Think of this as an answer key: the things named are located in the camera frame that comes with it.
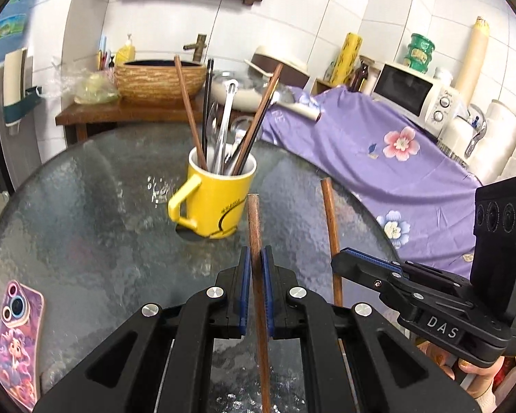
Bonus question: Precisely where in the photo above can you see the purple floral cloth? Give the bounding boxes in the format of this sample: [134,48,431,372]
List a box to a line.
[263,87,481,278]

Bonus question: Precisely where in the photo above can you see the tall paper cup stack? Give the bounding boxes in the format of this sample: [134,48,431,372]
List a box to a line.
[454,16,490,105]

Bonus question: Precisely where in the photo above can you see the black camera box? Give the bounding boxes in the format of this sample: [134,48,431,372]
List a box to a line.
[470,177,516,325]

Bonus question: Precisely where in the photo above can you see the silver spoon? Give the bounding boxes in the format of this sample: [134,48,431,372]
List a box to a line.
[225,116,252,174]

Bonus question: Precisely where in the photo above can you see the silver tongs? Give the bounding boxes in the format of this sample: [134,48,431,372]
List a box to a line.
[212,79,238,174]

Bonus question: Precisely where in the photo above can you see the yellow soap bottle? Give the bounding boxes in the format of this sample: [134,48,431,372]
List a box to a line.
[114,34,136,66]

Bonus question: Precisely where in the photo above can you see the wooden counter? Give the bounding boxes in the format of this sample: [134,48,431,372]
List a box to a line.
[55,99,187,146]

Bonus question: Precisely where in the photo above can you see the phone in pink case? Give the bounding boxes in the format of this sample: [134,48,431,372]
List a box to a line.
[0,280,44,412]

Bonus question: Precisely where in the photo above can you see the yellow duck mug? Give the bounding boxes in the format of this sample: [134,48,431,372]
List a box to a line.
[166,147,257,240]

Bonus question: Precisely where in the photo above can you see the woven basket sink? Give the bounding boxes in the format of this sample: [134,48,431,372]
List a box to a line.
[114,60,207,104]

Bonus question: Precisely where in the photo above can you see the white microwave oven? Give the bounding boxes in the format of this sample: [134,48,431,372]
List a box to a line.
[371,63,461,137]

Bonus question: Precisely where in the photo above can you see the plastic bag with food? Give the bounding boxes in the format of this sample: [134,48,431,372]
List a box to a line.
[52,68,120,105]

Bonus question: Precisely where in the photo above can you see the bamboo style faucet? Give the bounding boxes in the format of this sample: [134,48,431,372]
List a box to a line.
[183,34,207,63]

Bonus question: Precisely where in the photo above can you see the silver ladle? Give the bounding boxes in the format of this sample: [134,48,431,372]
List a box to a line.
[222,68,294,173]

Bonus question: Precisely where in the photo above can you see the water dispenser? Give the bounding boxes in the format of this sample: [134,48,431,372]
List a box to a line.
[0,49,43,215]

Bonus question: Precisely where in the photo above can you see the green stacked containers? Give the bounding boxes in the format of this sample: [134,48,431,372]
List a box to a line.
[402,33,435,74]

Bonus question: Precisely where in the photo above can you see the blue water jug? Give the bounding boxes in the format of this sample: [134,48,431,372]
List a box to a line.
[0,0,29,63]

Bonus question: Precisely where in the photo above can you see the brown white rice cooker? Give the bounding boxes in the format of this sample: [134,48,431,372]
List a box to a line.
[244,46,312,90]

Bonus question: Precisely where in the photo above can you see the brown glass bottle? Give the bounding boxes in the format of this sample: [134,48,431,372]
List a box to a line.
[350,61,369,92]

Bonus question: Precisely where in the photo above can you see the right human hand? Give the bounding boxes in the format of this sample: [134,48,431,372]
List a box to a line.
[418,341,504,402]

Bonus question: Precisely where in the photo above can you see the black chopstick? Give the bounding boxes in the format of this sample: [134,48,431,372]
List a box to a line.
[201,59,214,161]

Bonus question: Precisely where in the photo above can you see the white thermos flask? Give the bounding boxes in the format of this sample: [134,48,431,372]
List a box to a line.
[437,104,487,169]

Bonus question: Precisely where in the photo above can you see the white cooking pot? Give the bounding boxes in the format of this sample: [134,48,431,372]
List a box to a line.
[211,71,321,122]

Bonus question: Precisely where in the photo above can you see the yellow wrap roll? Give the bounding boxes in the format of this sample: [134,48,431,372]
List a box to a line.
[330,33,363,87]

